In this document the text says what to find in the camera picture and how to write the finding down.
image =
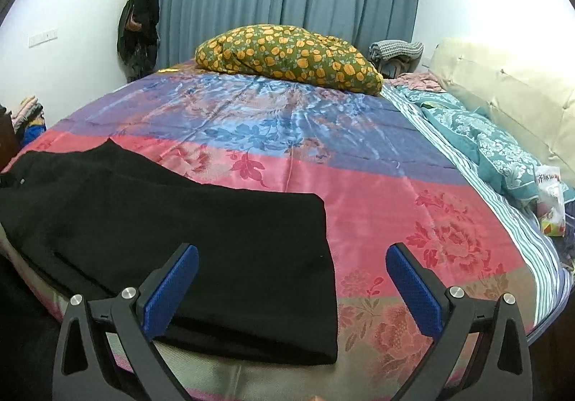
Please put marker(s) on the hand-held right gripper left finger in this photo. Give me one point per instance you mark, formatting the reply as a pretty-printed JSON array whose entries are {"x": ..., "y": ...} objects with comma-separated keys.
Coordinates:
[{"x": 173, "y": 288}]

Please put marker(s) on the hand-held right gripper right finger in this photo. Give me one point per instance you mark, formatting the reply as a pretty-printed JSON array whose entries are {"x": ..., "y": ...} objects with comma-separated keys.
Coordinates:
[{"x": 413, "y": 288}]

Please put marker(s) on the black pants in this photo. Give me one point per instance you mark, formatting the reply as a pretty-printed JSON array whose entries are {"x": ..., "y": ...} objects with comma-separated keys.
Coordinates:
[{"x": 179, "y": 225}]

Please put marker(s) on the floral satin bedsheet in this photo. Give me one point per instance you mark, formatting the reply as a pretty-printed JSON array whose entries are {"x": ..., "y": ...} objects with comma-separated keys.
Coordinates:
[{"x": 359, "y": 185}]

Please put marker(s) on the striped bed sheet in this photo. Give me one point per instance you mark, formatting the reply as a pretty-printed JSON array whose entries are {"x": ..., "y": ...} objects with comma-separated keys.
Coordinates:
[{"x": 525, "y": 239}]

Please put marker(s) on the teal floral blanket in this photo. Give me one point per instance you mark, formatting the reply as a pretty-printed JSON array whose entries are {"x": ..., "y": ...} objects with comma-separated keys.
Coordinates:
[{"x": 485, "y": 144}]

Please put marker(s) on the white plastic bag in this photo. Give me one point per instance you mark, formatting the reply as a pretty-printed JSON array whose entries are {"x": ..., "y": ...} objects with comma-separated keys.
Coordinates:
[{"x": 552, "y": 198}]

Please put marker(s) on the pink cloth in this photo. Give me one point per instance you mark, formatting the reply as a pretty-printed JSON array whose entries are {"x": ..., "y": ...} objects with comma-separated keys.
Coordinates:
[{"x": 417, "y": 81}]

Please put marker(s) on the pile of colourful clothes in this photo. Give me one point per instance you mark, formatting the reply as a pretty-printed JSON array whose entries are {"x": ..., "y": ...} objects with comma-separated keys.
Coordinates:
[{"x": 29, "y": 120}]

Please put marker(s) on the beige padded headboard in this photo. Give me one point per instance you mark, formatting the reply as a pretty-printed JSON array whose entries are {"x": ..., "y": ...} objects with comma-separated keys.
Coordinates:
[{"x": 507, "y": 86}]

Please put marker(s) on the brown wooden cabinet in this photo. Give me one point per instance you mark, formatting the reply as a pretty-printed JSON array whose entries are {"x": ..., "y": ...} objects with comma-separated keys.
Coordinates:
[{"x": 8, "y": 135}]

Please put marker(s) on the grey plaid cloth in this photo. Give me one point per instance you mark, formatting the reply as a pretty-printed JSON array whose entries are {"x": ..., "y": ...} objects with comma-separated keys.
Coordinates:
[{"x": 397, "y": 50}]

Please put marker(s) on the green orange-spotted cloth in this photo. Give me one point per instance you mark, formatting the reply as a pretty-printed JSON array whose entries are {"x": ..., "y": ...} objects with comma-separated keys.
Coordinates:
[{"x": 292, "y": 55}]

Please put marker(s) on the black hanging clothes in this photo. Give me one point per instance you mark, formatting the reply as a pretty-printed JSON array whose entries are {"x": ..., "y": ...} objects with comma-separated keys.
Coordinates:
[{"x": 143, "y": 23}]

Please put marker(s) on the brown hanging bag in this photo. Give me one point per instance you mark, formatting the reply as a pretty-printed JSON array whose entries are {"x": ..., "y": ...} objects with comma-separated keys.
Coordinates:
[{"x": 133, "y": 21}]

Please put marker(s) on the white wall switch panel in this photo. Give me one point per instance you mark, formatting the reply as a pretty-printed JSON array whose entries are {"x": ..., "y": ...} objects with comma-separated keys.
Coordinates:
[{"x": 42, "y": 37}]

